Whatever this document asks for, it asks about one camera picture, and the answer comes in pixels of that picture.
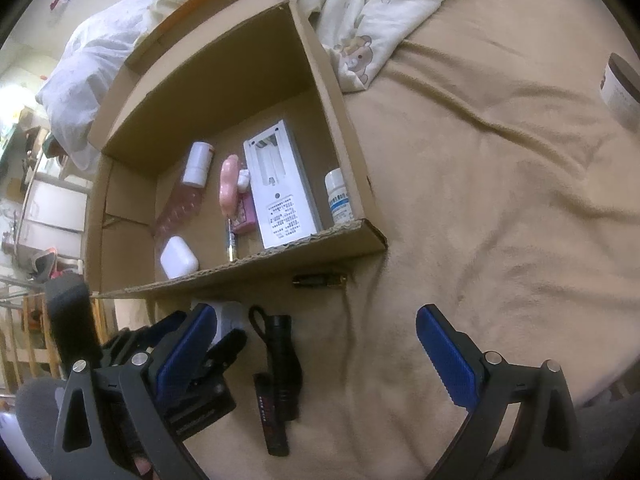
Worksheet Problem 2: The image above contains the wooden rack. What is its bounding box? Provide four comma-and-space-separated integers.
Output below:
0, 280, 108, 396

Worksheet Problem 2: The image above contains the white duvet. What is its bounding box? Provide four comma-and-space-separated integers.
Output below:
36, 0, 166, 171

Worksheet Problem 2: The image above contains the white rectangular box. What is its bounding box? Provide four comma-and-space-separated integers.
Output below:
243, 119, 323, 250

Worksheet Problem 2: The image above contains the white jar brown lid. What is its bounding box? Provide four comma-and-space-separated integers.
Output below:
600, 52, 640, 131

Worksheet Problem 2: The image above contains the white earbud case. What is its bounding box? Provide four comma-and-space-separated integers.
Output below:
160, 236, 200, 280

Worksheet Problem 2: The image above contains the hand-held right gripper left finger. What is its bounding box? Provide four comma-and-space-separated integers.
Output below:
52, 304, 218, 480

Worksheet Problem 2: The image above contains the white cabinet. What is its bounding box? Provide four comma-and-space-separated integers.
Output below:
20, 172, 88, 233

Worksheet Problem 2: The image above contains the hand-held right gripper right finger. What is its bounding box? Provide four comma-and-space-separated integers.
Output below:
415, 303, 583, 480

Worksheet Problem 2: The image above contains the white power adapter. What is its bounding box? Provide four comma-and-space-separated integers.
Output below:
191, 300, 251, 346

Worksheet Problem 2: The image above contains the white pill bottle blue label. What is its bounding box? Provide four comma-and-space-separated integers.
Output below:
324, 168, 356, 226

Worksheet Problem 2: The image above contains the pink perfume bottle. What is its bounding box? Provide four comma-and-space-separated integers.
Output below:
231, 192, 258, 233

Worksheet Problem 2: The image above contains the bear printed cream blanket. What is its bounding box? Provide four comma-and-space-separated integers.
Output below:
150, 0, 481, 93

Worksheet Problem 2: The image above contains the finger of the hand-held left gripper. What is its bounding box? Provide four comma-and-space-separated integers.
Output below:
102, 310, 188, 356
187, 329, 248, 391

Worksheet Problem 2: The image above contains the black flashlight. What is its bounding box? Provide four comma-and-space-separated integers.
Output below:
248, 305, 303, 421

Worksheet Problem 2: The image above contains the brown cardboard box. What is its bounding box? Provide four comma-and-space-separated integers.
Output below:
82, 0, 388, 301

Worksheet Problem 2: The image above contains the tan bed blanket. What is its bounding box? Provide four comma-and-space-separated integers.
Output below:
100, 0, 640, 480

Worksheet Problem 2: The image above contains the black tube red label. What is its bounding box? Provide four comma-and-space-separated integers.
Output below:
252, 372, 291, 457

